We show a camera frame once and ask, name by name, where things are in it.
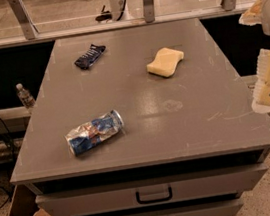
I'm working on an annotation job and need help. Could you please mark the crushed red bull can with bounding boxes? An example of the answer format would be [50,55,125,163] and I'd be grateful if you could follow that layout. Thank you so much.
[65,110,124,156]

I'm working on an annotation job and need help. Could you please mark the yellow sponge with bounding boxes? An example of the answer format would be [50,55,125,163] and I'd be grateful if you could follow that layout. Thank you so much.
[146,48,184,78]

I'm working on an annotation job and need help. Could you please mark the grey drawer cabinet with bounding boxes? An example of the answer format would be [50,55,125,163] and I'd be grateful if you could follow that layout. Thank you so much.
[11,19,270,216]

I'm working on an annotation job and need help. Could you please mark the clear plastic water bottle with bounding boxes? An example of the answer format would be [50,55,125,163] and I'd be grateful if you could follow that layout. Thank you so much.
[17,84,35,110]

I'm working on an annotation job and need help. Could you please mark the upper grey drawer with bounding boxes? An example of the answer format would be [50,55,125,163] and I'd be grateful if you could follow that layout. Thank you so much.
[36,163,268,216]

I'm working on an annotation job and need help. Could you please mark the left metal railing post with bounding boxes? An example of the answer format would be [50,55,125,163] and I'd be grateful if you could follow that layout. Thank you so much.
[7,0,38,40]

